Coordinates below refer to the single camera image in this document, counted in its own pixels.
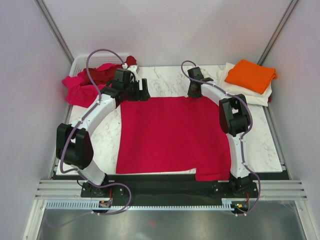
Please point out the left wall aluminium rail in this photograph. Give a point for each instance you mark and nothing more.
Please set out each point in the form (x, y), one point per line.
(46, 14)

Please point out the dark red t shirt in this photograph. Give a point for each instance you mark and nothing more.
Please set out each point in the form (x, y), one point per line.
(101, 75)

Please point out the white slotted cable duct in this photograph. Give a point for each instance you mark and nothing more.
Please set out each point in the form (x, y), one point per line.
(98, 205)

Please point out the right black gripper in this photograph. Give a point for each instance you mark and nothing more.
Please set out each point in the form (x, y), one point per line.
(192, 94)

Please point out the aluminium frame extrusion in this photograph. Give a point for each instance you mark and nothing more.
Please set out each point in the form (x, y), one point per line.
(271, 190)

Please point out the pink magenta t shirt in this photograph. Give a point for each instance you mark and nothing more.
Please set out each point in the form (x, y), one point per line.
(80, 95)

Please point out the white plastic laundry basket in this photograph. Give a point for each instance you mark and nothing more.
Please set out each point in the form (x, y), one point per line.
(95, 61)

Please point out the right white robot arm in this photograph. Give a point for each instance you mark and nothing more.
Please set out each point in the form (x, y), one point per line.
(235, 120)

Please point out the folded red t shirt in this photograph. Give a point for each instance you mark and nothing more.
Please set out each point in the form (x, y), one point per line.
(269, 99)

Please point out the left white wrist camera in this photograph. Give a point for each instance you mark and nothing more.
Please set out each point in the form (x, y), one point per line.
(133, 68)

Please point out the right wall aluminium rail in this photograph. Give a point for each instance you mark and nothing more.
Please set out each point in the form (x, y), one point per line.
(278, 30)

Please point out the folded orange t shirt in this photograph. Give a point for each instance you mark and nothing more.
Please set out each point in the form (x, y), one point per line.
(251, 76)

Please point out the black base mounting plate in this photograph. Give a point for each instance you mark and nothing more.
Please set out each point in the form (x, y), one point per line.
(168, 189)

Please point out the folded white t shirt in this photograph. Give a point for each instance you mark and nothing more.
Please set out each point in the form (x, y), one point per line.
(252, 97)

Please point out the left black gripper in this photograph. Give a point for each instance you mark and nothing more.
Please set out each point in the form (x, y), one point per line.
(138, 96)

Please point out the wall aluminium rail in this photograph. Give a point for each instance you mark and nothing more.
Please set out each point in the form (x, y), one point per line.
(278, 30)
(46, 14)

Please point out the crimson red t shirt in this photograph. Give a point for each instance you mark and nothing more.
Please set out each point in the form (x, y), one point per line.
(173, 134)

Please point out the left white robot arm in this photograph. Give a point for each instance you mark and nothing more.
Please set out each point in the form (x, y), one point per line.
(73, 140)

